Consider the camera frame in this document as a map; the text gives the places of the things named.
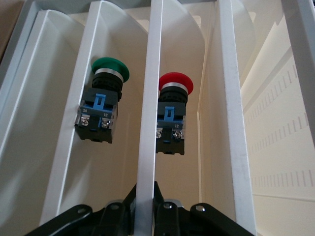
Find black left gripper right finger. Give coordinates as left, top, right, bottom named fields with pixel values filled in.
left=152, top=180, right=256, bottom=236

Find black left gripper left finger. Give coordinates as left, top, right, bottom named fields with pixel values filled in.
left=24, top=182, right=137, bottom=236

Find red mushroom push button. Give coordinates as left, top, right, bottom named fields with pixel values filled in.
left=155, top=71, right=194, bottom=156

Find white drawer with dividers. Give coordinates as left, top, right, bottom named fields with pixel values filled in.
left=0, top=0, right=315, bottom=236

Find green mushroom push button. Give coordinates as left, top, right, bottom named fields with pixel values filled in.
left=74, top=57, right=130, bottom=145

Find white drawer cabinet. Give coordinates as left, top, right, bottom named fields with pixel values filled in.
left=0, top=0, right=315, bottom=128

